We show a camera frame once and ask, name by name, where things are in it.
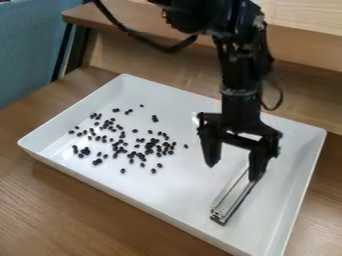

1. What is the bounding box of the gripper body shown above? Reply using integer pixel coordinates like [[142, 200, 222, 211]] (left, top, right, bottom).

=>
[[195, 91, 284, 158]]

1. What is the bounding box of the silver metal bar tool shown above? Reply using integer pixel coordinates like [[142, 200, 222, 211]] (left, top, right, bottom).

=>
[[208, 160, 265, 227]]

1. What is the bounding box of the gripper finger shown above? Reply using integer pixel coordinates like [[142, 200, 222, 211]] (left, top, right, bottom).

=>
[[247, 139, 276, 183], [197, 127, 225, 168]]

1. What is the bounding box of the white tray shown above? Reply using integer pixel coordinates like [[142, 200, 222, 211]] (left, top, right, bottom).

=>
[[17, 73, 329, 256]]

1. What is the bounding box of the pile of black bits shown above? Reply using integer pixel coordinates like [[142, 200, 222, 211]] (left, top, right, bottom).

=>
[[66, 103, 190, 176]]

